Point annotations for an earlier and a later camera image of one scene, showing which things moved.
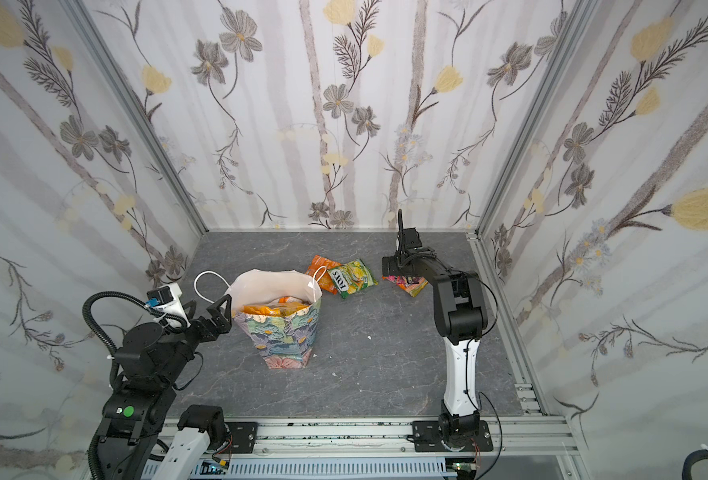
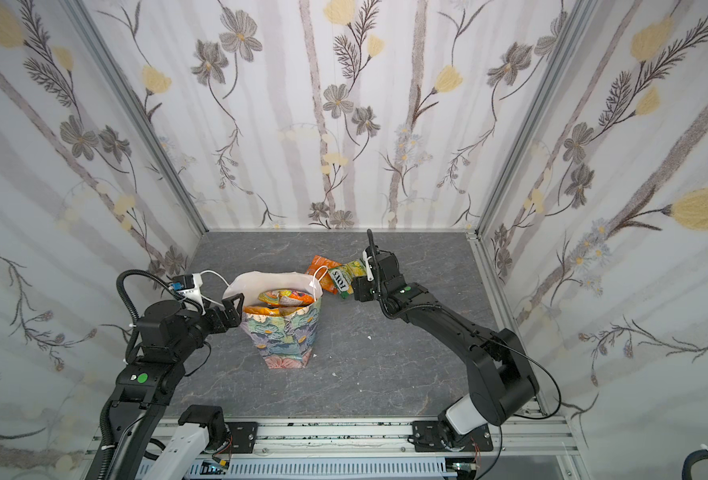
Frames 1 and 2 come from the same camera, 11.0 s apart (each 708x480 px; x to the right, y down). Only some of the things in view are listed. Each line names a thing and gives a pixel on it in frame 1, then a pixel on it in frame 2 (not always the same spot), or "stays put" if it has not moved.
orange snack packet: x=319 y=270 stays put
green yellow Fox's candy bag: x=350 y=277 stays put
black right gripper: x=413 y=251 to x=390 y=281
